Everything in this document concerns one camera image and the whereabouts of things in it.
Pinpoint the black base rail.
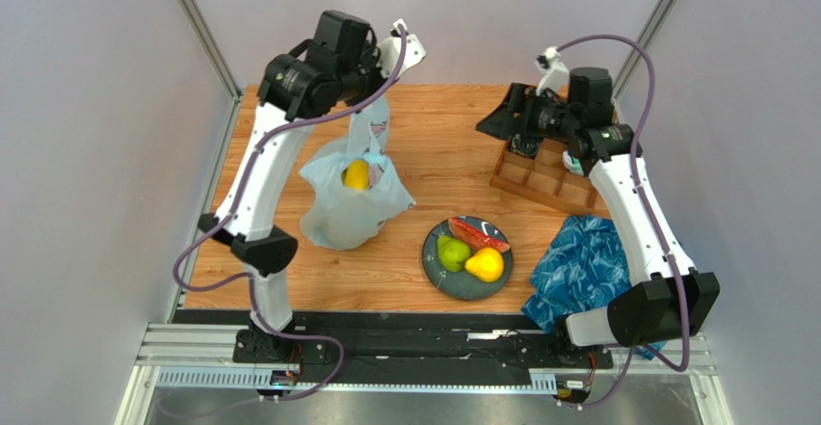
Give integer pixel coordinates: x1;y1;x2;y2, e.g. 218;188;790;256
172;309;614;386

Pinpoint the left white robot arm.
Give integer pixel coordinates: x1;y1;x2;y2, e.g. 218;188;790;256
198;10;411;344

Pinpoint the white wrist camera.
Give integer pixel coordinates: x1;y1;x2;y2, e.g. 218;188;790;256
377;18;427;80
536;46;569;95

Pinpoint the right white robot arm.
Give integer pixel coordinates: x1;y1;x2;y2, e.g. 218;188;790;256
476;66;720;347

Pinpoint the wooden compartment tray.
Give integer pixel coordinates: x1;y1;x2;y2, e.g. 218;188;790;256
490;140;610;218

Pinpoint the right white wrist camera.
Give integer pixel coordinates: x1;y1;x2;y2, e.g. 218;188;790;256
536;46;569;95

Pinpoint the yellow fake mango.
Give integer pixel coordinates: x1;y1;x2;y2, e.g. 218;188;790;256
341;159;370;191

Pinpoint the green fake pear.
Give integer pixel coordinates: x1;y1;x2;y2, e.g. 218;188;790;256
437;235;471;272

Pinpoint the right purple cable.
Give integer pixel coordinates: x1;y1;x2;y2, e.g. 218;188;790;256
554;34;693;410

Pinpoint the dark blue ceramic plate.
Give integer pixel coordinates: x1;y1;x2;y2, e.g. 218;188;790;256
421;219;514;302

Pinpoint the light blue plastic bag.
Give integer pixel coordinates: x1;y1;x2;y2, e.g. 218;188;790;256
299;96;416;251

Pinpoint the yellow fake pear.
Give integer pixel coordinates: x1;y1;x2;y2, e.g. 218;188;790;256
464;248;505;283

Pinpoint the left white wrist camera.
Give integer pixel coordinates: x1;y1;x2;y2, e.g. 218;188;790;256
377;18;427;80

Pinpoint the dark rolled sock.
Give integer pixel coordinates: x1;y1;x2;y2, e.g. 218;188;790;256
507;135;541;159

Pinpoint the blue patterned cloth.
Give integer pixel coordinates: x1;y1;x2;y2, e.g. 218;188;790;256
521;215;632;332

